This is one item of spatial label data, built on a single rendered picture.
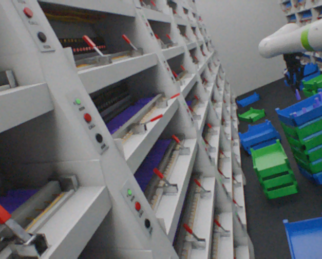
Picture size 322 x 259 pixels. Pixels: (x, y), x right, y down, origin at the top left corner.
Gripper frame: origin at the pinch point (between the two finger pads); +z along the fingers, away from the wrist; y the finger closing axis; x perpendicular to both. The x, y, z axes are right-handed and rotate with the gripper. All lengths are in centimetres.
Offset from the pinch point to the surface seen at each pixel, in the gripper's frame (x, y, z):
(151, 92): -26, -76, -54
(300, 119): -19.1, -10.1, 6.3
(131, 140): -71, -82, -70
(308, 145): -26.1, -10.7, 21.5
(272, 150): -1.3, -22.3, 42.6
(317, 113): -19.5, -0.5, 7.0
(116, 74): -60, -79, -83
